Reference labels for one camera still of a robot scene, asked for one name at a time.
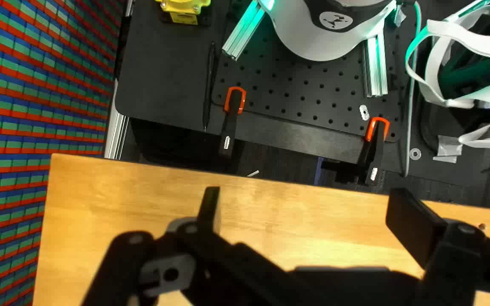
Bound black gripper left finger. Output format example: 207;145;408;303
81;186;292;306

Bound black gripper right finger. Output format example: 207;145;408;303
384;188;490;306

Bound orange black bar clamp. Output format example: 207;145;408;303
216;86;248;161
335;116;393;189

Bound aluminium extrusion piece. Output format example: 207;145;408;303
221;0;269;64
362;31;393;99

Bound black perforated base board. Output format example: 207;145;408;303
114;0;413;172

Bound yellow red emergency stop button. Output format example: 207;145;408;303
155;0;212;28

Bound small grey bracket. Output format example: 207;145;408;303
432;135;462;166

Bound white VR headset with straps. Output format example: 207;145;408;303
403;0;490;172

